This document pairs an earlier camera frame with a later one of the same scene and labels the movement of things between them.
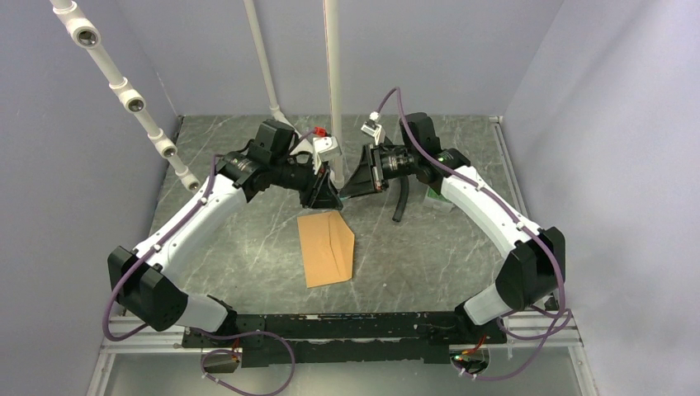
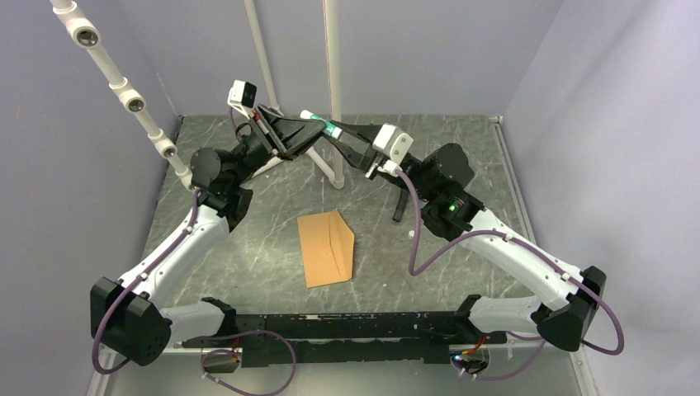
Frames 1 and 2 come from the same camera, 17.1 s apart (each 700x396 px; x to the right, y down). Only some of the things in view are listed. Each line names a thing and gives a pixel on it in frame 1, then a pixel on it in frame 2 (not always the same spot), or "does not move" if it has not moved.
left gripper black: (323, 196) -> (289, 135)
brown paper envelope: (328, 248) does not move
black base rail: (281, 339) does not move
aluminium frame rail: (508, 163) does not move
